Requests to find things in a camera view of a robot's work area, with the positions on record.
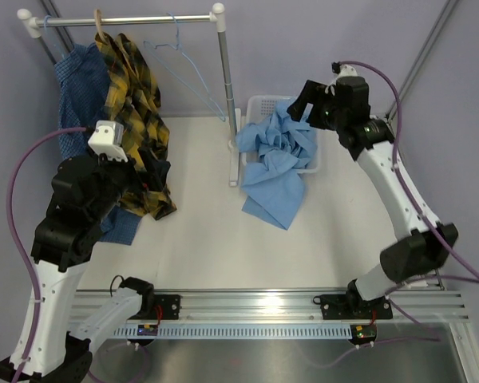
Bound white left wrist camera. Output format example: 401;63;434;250
88;120;128;162

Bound yellow plaid shirt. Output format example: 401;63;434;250
95;33;176;220

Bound blue checkered shirt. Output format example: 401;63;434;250
55;43;141;246

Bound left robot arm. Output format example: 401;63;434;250
0;154;165;382

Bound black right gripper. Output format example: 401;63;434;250
286;81;344;132

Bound white clothes rack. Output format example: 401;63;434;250
17;2;241;187

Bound white slotted cable duct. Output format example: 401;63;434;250
111;323;352;340

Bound light blue wire hanger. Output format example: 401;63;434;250
143;13;226;122

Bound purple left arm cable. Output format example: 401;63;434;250
7;126;155;383

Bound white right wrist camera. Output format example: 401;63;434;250
326;62;358;96

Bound white plastic basket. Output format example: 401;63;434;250
242;95;321;174

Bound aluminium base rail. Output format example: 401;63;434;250
67;286;470;322

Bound aluminium frame post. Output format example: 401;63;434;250
398;0;461;102

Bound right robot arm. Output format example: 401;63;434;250
287;76;458;318

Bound wooden hanger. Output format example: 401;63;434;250
93;9;105;41

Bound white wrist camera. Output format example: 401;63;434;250
326;62;358;96
88;120;128;162

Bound light blue shirt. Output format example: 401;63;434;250
236;99;318;230

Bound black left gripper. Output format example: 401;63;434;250
88;145;170;222

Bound blue wire hanger left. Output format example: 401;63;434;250
43;15;72;59

